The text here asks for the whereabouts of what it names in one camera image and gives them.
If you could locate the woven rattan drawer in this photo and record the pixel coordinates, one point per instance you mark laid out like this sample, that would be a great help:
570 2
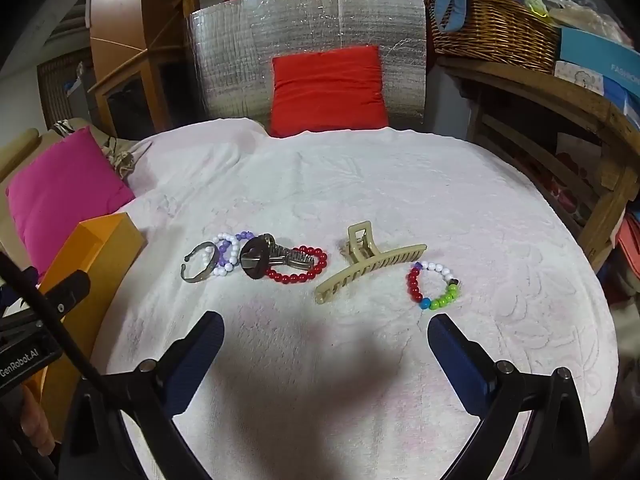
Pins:
60 90

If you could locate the patterned crumpled cloth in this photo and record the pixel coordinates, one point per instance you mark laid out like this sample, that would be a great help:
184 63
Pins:
120 160

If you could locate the person's left hand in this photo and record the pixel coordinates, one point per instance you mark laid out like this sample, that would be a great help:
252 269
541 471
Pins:
37 422

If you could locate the silver foil insulation mat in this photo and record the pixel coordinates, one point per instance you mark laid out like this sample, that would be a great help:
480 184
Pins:
300 20

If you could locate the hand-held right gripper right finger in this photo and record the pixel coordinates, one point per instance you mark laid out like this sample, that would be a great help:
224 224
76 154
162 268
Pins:
455 365

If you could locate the pale pink textured blanket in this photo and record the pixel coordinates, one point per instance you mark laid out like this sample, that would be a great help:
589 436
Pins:
350 185

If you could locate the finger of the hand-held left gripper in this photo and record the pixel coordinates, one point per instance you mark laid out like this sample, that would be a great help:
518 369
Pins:
67 292

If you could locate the wicker basket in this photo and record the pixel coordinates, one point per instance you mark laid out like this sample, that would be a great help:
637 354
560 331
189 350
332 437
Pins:
495 30

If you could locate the beige claw hair clip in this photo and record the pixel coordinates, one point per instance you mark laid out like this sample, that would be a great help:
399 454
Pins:
370 267

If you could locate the blue cardboard box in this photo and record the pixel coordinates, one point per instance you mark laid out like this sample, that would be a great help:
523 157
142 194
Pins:
595 55

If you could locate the orange cardboard box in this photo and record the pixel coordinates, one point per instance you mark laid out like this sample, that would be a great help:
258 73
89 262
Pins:
107 255

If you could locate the pink cushion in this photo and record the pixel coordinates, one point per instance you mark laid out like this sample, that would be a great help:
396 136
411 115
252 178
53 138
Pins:
65 190

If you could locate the red square cushion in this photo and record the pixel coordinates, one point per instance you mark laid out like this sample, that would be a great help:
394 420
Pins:
327 90

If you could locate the silver metal bangle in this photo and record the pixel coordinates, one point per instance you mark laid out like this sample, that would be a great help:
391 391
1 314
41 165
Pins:
192 277

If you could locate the brown hair clip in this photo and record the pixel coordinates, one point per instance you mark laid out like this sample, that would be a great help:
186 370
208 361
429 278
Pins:
255 260

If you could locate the wooden shelf unit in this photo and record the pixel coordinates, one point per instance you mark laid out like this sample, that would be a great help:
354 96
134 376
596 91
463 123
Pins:
550 100

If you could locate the wooden cabinet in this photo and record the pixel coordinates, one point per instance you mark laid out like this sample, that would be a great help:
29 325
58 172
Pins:
125 20

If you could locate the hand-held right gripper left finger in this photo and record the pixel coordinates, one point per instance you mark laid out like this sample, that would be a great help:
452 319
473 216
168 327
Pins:
200 360

